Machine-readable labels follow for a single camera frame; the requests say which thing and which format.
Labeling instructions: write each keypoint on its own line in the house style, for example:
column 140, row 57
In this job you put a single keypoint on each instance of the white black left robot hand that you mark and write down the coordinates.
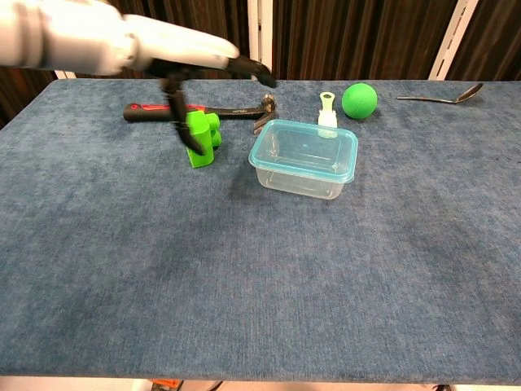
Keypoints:
column 187, row 47

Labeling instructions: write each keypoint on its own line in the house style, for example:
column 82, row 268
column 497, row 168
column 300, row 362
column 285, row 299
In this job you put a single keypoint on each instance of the clear blue plastic container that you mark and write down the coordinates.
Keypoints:
column 256, row 161

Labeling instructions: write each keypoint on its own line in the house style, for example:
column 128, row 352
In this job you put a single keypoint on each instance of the clear container with teal lid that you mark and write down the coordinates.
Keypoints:
column 301, row 185

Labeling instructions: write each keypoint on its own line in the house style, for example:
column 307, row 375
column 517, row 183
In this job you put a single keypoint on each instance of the red black claw hammer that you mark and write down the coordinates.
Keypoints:
column 150, row 112

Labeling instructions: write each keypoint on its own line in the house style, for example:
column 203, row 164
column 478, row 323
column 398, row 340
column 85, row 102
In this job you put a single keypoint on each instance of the green plastic building block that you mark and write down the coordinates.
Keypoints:
column 201, row 126

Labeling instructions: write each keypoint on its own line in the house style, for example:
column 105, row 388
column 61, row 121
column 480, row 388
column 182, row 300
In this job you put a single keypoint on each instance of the green rubber ball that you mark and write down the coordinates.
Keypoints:
column 359, row 101

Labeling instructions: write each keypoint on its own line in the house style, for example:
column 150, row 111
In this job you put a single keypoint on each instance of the blue fabric table mat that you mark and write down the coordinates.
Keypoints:
column 203, row 264

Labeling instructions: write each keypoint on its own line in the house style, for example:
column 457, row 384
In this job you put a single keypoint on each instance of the silver metal spoon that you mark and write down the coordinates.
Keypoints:
column 468, row 93

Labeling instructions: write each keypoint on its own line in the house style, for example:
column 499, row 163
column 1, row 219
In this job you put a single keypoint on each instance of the orange object under table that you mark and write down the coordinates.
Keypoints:
column 165, row 385

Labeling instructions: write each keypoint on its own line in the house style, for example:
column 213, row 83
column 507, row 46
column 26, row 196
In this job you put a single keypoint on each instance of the white slotted frame post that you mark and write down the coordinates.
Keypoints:
column 65, row 75
column 452, row 40
column 260, row 36

